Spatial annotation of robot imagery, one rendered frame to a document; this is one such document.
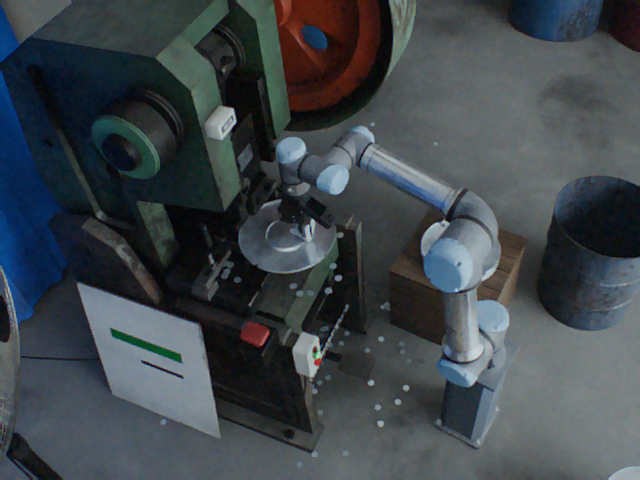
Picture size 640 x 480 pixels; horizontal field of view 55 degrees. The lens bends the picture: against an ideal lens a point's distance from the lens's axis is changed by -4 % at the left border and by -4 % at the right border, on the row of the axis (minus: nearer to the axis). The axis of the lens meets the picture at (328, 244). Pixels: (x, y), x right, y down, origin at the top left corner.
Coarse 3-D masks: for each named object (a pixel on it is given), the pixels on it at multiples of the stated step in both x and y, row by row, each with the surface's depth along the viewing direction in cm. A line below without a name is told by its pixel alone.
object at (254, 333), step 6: (246, 324) 174; (252, 324) 174; (258, 324) 173; (246, 330) 172; (252, 330) 172; (258, 330) 172; (264, 330) 172; (240, 336) 171; (246, 336) 171; (252, 336) 171; (258, 336) 171; (264, 336) 171; (246, 342) 171; (252, 342) 170; (258, 342) 170
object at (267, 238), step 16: (272, 208) 198; (256, 224) 194; (272, 224) 193; (288, 224) 193; (320, 224) 193; (240, 240) 190; (256, 240) 190; (272, 240) 189; (288, 240) 188; (304, 240) 188; (320, 240) 189; (256, 256) 186; (272, 256) 186; (288, 256) 185; (304, 256) 185; (320, 256) 185; (272, 272) 182; (288, 272) 181
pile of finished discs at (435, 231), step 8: (440, 224) 243; (448, 224) 242; (432, 232) 240; (440, 232) 240; (424, 240) 238; (432, 240) 237; (424, 248) 235; (496, 248) 232; (424, 256) 232; (488, 256) 230; (496, 256) 230; (488, 264) 228; (496, 264) 229; (488, 272) 226
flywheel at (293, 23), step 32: (288, 0) 172; (320, 0) 169; (352, 0) 165; (384, 0) 162; (288, 32) 182; (352, 32) 173; (384, 32) 168; (288, 64) 190; (320, 64) 186; (352, 64) 177; (288, 96) 195; (320, 96) 190
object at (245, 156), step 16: (240, 112) 169; (240, 128) 166; (240, 144) 168; (256, 144) 177; (240, 160) 170; (256, 160) 179; (256, 176) 181; (256, 192) 178; (240, 208) 178; (256, 208) 180
